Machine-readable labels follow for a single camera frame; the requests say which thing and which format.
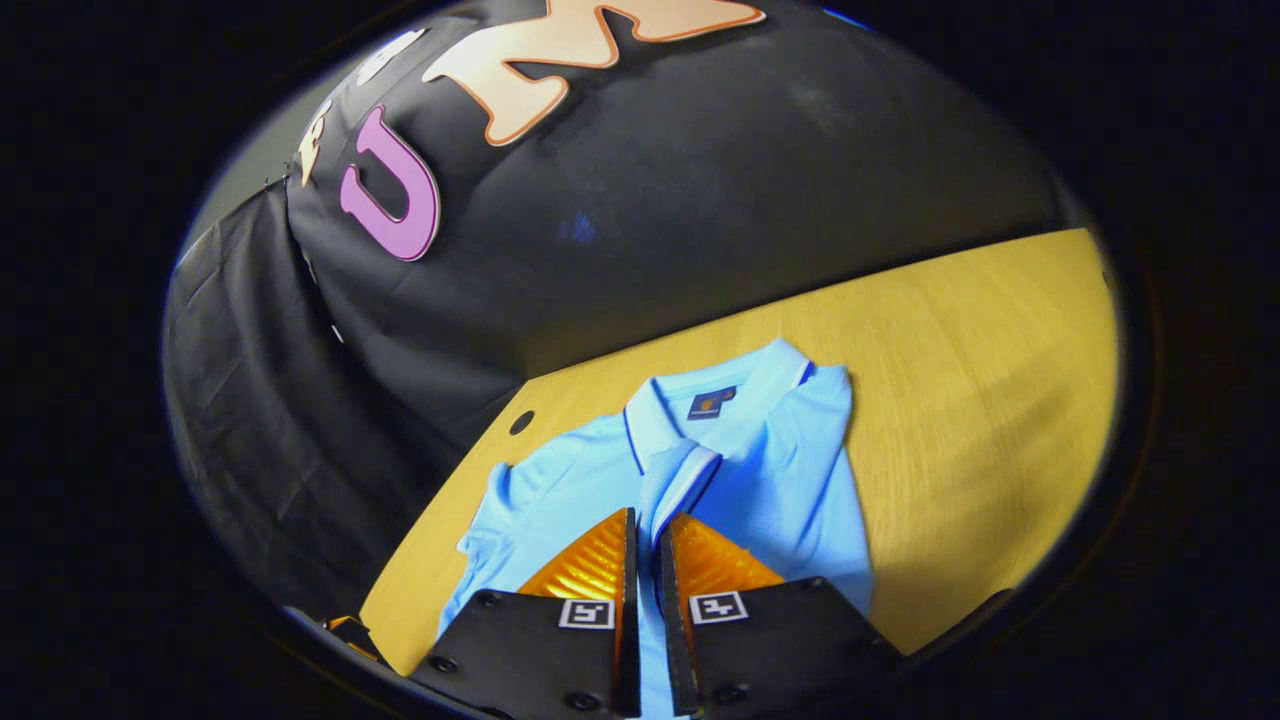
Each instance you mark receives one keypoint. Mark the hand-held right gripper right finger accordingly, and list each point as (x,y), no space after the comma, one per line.
(672,620)

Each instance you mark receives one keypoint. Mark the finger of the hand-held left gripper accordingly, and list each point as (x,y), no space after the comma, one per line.
(346,627)

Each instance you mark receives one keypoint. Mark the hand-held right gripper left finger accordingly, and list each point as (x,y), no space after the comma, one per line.
(628,620)

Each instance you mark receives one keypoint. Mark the light blue T-shirt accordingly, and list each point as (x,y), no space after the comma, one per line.
(780,470)

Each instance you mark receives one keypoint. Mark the black backdrop cloth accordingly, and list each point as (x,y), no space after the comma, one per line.
(640,250)

